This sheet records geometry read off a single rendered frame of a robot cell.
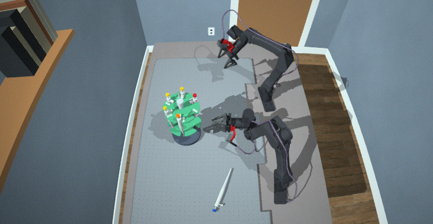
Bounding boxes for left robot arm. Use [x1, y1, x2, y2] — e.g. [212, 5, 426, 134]
[241, 108, 293, 204]

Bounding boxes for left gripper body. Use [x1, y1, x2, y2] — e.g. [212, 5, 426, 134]
[225, 113, 241, 141]

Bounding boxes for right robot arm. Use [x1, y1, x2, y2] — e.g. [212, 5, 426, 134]
[227, 25, 293, 112]

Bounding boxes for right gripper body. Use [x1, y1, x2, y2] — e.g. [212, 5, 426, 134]
[223, 39, 242, 63]

